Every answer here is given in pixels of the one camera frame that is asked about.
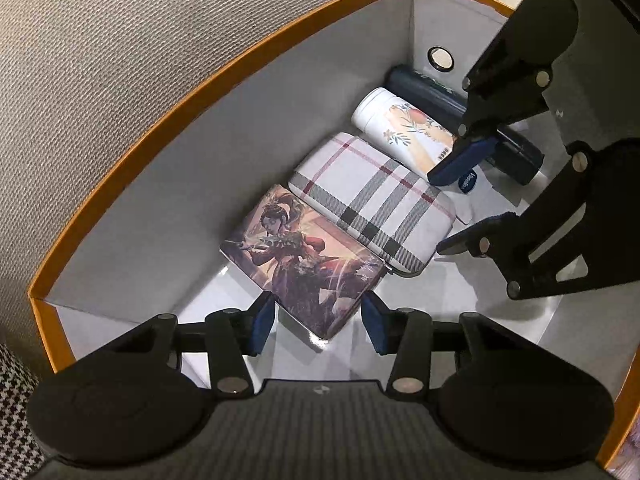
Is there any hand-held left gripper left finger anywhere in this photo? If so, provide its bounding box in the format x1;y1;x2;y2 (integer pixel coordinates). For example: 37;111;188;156
105;291;277;400

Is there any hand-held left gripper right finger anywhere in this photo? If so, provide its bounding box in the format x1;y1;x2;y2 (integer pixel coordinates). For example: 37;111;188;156
361;293;531;398

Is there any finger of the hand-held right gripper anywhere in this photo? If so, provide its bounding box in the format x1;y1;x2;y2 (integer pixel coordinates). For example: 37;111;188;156
427;20;553;186
437;141;593;302

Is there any white tube with blue label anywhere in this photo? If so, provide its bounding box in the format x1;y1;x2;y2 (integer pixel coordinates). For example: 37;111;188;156
454;169;482;196

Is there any illustrated card box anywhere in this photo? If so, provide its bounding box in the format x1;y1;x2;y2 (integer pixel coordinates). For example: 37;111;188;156
220;184;388;342

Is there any white floral bottle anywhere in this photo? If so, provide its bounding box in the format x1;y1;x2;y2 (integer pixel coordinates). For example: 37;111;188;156
350;86;466;181

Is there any dark green bottle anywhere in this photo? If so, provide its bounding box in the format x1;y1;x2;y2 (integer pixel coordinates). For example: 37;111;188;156
385;65;545;185

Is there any plaid case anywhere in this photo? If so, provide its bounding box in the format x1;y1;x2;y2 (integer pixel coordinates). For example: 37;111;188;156
288;131;457;278

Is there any orange cardboard box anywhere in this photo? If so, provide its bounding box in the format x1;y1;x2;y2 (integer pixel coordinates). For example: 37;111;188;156
27;0;640;468

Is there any houndstooth pillow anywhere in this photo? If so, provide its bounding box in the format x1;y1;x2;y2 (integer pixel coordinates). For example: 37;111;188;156
0;342;48;480

